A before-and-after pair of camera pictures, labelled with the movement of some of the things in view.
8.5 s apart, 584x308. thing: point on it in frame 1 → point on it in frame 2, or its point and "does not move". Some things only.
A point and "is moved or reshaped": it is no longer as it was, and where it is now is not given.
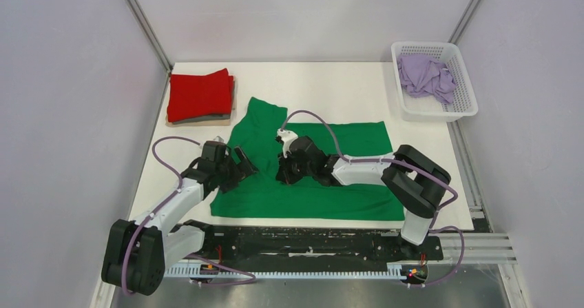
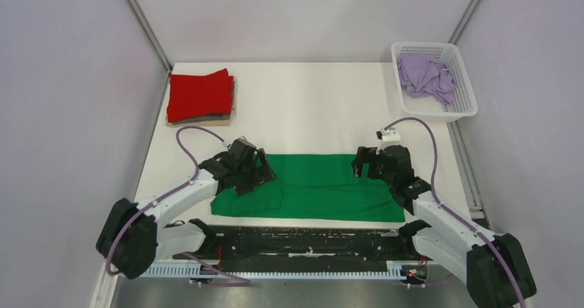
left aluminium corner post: [138, 12] does not move
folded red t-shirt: [193, 96] does not move
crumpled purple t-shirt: [421, 76] does not move
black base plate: [257, 247] does not move
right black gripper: [284, 173] → [366, 155]
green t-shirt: [262, 195] is moved or reshaped
